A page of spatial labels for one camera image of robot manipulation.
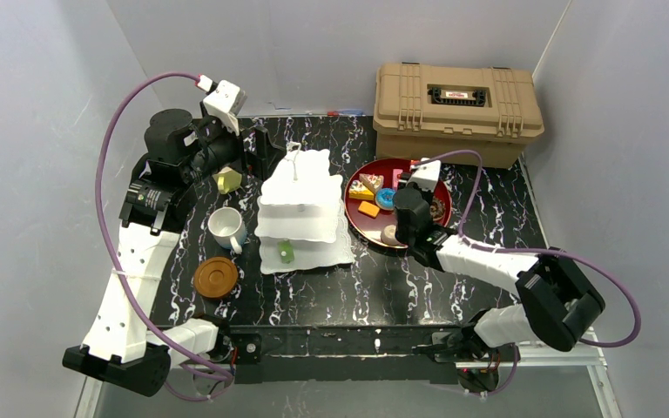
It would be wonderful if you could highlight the blue frosted donut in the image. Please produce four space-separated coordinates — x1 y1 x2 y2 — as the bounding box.
375 188 395 212

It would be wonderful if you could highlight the pink cake block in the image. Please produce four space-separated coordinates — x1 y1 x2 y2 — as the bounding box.
391 169 403 190

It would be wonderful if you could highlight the white mug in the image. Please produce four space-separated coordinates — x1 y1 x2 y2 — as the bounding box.
207 207 247 254

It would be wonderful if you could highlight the triangular sandwich cake slice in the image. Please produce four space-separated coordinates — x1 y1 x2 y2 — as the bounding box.
359 173 384 194

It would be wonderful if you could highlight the green swirl roll cake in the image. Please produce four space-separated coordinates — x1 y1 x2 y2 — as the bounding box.
277 240 294 264

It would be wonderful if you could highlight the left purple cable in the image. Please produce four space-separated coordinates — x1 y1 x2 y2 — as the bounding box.
94 71 238 403

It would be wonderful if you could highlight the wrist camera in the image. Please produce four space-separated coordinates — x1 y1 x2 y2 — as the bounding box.
196 75 247 136
406 158 442 192

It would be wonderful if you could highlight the beige round macaron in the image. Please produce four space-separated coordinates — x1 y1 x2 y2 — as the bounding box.
380 225 401 246

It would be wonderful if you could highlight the chocolate donut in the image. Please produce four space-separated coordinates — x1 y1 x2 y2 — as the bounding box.
429 197 446 222

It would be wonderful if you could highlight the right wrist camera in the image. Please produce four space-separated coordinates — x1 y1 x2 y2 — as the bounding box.
406 158 442 192

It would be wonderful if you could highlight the brown wooden coaster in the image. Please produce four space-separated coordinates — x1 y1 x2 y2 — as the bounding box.
193 257 239 299

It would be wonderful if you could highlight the tan plastic toolbox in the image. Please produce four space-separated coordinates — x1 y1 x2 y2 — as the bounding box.
373 63 544 169

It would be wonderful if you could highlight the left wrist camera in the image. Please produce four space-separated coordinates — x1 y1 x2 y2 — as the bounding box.
196 75 247 136

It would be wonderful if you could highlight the red round tray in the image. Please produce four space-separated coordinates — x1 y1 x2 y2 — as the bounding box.
344 158 452 249

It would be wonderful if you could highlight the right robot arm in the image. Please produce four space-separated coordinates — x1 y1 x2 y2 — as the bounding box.
394 187 605 354

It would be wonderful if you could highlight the white three-tier cake stand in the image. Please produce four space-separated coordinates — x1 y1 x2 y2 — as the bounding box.
254 142 355 274

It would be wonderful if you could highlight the orange rectangular biscuit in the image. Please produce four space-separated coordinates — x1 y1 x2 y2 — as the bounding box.
358 201 381 219

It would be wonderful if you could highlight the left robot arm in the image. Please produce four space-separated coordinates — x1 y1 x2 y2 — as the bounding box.
63 109 286 397

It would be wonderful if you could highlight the yellow-green cup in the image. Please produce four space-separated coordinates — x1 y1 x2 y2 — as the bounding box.
213 167 242 195

